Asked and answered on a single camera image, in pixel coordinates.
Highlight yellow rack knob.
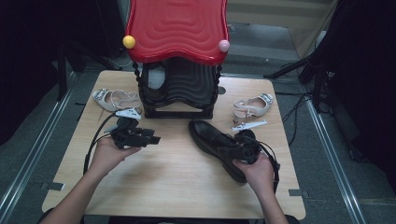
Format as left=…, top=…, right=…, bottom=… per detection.
left=122, top=35, right=136, bottom=49

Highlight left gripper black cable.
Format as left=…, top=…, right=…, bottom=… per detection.
left=82, top=111, right=120, bottom=175

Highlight grey tape strip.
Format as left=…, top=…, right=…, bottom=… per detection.
left=39, top=181, right=65, bottom=191
left=288, top=189, right=310, bottom=198

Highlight person's right hand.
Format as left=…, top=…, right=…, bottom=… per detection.
left=233, top=152, right=276, bottom=196

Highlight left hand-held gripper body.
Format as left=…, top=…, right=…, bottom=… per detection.
left=104, top=106, right=148, bottom=149

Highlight black leather shoe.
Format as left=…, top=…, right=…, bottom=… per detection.
left=187, top=119, right=250, bottom=185

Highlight black floor cables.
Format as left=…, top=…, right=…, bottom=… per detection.
left=281, top=92, right=309, bottom=147

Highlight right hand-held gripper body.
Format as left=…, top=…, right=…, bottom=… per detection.
left=232, top=119, right=268, bottom=165

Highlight black metal stand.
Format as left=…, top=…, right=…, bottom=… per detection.
left=263, top=52, right=331, bottom=113

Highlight pink rack knob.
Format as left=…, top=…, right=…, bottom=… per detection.
left=218, top=39, right=231, bottom=53

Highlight white strappy sandal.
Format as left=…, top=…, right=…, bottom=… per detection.
left=92, top=88, right=143, bottom=113
left=232, top=92, right=275, bottom=119

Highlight person's left hand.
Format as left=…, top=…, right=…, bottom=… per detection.
left=88, top=136, right=142, bottom=180

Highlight dark curtain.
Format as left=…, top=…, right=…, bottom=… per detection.
left=311, top=0, right=396, bottom=188
left=0, top=0, right=125, bottom=146

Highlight metal floor rail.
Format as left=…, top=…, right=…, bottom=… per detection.
left=0, top=73, right=78, bottom=218
left=304, top=99, right=367, bottom=224

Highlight red and black shoe rack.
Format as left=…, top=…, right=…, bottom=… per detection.
left=124, top=0, right=231, bottom=119

